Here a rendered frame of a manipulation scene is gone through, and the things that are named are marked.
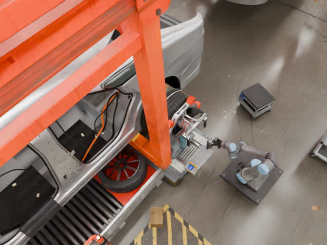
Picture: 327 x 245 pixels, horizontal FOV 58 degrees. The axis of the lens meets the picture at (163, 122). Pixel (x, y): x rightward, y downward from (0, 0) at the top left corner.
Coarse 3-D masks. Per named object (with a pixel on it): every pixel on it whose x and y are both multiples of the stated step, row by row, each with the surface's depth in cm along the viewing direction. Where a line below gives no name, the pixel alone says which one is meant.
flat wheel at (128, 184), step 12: (132, 156) 418; (144, 156) 393; (108, 168) 390; (120, 168) 392; (132, 168) 387; (144, 168) 384; (108, 180) 377; (120, 180) 377; (132, 180) 375; (120, 192) 388
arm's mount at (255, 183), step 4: (260, 176) 384; (264, 176) 384; (268, 176) 384; (252, 180) 383; (256, 180) 382; (260, 180) 382; (264, 180) 382; (248, 184) 380; (252, 184) 380; (256, 184) 380; (260, 184) 379; (252, 188) 380; (256, 188) 377
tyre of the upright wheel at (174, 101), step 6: (174, 90) 367; (168, 96) 358; (174, 96) 358; (180, 96) 360; (186, 96) 363; (168, 102) 354; (174, 102) 354; (180, 102) 353; (168, 108) 351; (174, 108) 350; (168, 114) 349
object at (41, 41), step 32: (0, 0) 88; (32, 0) 94; (64, 0) 103; (96, 0) 155; (128, 0) 168; (0, 32) 92; (32, 32) 124; (64, 32) 150; (96, 32) 156; (0, 64) 132; (32, 64) 145; (64, 64) 145; (0, 96) 137
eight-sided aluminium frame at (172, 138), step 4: (184, 104) 357; (188, 104) 357; (196, 104) 373; (180, 108) 355; (184, 108) 354; (192, 108) 384; (176, 112) 352; (176, 116) 349; (180, 116) 353; (172, 120) 352; (176, 120) 350; (192, 120) 396; (172, 128) 355; (180, 132) 398; (184, 132) 398; (172, 136) 383; (176, 136) 391; (172, 140) 378
